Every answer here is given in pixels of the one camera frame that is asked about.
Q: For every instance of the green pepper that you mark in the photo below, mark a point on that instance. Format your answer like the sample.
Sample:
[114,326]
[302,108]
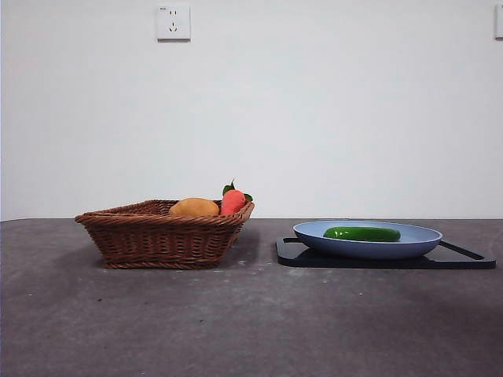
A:
[361,233]

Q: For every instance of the blue round pan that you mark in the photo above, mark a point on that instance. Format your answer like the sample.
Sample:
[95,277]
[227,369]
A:
[373,249]

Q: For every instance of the brown wicker basket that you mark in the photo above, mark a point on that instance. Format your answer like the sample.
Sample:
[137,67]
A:
[157,243]

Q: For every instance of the black flat cooktop slab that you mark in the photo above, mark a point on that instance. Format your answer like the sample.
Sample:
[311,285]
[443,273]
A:
[353,264]

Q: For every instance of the white wall power socket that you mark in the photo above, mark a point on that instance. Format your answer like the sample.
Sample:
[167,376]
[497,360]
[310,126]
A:
[173,23]

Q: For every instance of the white wall plate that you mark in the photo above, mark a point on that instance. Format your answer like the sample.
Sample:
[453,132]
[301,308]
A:
[499,21]

